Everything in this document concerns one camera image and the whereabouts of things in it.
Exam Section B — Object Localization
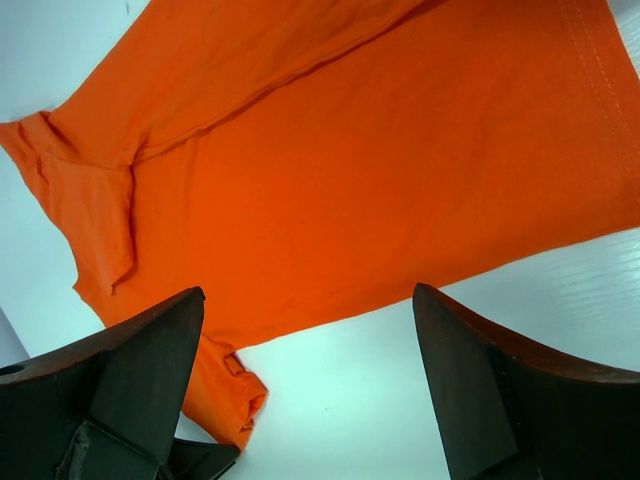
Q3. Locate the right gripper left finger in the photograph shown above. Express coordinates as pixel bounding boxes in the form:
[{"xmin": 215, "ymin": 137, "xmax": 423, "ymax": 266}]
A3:
[{"xmin": 1, "ymin": 287, "xmax": 205, "ymax": 479}]

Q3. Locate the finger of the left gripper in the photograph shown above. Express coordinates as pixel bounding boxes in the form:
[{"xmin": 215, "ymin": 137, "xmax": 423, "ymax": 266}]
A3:
[{"xmin": 167, "ymin": 438, "xmax": 240, "ymax": 480}]

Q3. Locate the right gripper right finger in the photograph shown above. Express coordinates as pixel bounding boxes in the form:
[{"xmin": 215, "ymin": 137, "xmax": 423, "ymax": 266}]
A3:
[{"xmin": 412, "ymin": 284, "xmax": 639, "ymax": 479}]

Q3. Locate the orange t-shirt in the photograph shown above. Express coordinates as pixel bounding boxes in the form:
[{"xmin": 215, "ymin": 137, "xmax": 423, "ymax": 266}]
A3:
[{"xmin": 1, "ymin": 1, "xmax": 639, "ymax": 447}]

